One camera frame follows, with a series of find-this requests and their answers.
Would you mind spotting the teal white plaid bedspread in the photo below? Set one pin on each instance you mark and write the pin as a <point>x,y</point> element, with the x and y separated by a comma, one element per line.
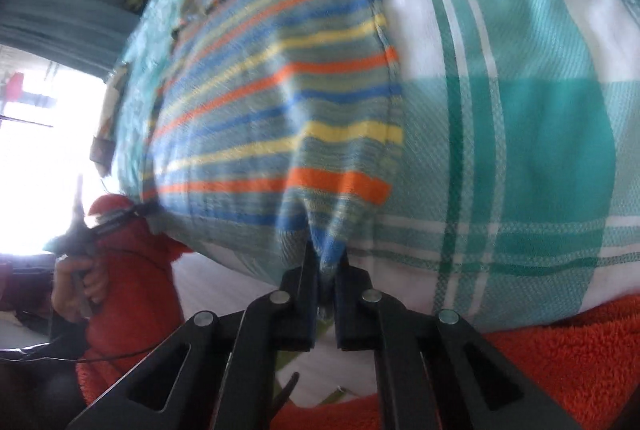
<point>515,201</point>

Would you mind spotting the multicolour striped knit sweater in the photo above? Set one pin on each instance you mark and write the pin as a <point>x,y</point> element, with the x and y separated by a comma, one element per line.
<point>277,127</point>

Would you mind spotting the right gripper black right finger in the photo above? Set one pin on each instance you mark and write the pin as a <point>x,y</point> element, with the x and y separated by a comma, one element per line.
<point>436,371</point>

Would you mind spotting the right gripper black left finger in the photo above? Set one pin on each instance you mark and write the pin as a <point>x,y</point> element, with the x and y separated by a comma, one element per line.
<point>216,372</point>

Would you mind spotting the teal blue curtain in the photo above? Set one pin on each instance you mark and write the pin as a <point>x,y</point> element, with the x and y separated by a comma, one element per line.
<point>86,35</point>

